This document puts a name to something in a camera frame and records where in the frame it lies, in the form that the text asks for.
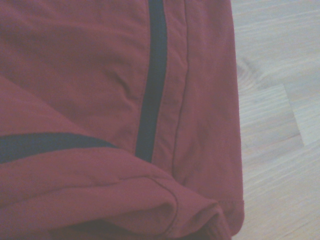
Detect rust red shorts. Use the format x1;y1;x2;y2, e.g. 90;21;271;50
0;0;245;240

